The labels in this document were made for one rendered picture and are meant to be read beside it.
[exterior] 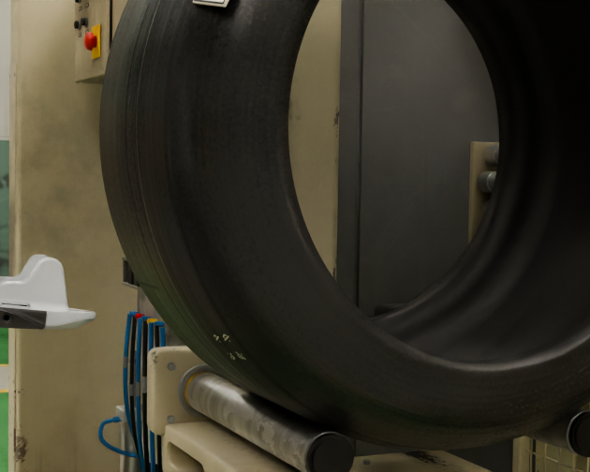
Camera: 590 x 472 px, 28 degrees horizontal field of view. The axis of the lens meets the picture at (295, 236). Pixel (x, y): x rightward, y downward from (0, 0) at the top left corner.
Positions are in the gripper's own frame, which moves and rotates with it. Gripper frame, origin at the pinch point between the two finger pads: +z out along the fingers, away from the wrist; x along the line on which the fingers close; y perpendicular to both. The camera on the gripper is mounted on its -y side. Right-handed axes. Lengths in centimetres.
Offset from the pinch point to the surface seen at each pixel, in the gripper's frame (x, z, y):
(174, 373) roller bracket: 25.9, 18.2, -7.4
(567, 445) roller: -7.5, 47.8, -7.0
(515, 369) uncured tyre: -13.0, 36.6, 0.6
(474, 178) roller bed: 40, 63, 21
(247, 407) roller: 7.8, 20.1, -7.8
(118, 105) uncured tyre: 4.6, 2.2, 19.6
